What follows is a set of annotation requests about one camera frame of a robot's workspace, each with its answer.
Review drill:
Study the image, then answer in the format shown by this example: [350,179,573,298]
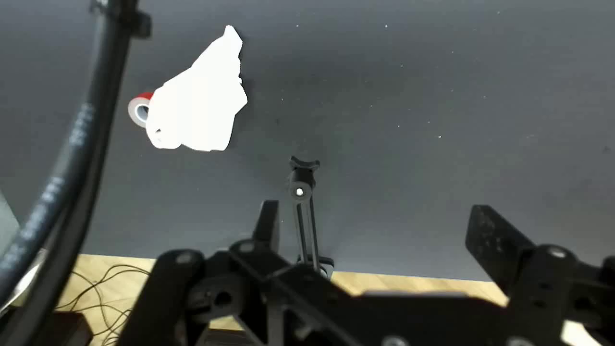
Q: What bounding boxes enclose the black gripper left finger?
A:
[122,198,362,346]

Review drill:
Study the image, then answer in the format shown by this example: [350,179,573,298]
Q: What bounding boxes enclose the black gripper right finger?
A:
[466,204,615,346]

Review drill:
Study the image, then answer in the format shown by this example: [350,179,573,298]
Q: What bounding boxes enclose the white cloth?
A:
[145,23,250,154]

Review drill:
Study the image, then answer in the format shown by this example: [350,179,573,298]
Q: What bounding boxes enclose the black clamp stand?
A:
[289,154,337,275]

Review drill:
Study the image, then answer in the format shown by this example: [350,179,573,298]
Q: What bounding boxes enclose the red tape roll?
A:
[127,91,156,127]

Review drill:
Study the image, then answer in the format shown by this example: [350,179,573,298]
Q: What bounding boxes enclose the thin black wires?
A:
[60,262,156,338]

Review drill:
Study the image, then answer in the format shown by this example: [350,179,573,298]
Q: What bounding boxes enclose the thick black cable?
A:
[0,0,154,346]

